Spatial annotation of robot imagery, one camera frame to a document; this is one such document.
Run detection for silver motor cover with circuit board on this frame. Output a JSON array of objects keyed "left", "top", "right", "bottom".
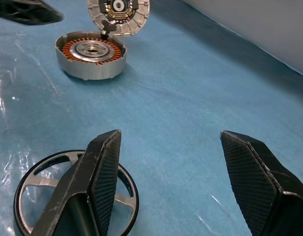
[{"left": 87, "top": 0, "right": 151, "bottom": 37}]

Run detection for black T-shaped plug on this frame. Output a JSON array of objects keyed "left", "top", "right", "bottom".
[{"left": 101, "top": 20, "right": 118, "bottom": 40}]

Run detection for black rotor ring silver spokes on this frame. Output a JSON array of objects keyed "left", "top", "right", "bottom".
[{"left": 13, "top": 149, "right": 140, "bottom": 236}]

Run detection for blue table cover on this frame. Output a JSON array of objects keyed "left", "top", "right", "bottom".
[{"left": 0, "top": 0, "right": 303, "bottom": 236}]

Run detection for white backdrop board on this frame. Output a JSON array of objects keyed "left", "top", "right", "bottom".
[{"left": 183, "top": 0, "right": 303, "bottom": 79}]

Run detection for silver motor stator housing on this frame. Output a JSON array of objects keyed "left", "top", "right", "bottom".
[{"left": 55, "top": 31, "right": 127, "bottom": 81}]

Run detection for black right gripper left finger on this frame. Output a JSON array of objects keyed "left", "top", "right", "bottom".
[{"left": 37, "top": 129, "right": 122, "bottom": 236}]

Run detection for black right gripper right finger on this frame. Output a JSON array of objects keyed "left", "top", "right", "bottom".
[{"left": 219, "top": 130, "right": 303, "bottom": 236}]

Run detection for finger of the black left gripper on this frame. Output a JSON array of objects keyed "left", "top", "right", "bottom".
[{"left": 0, "top": 0, "right": 64, "bottom": 26}]

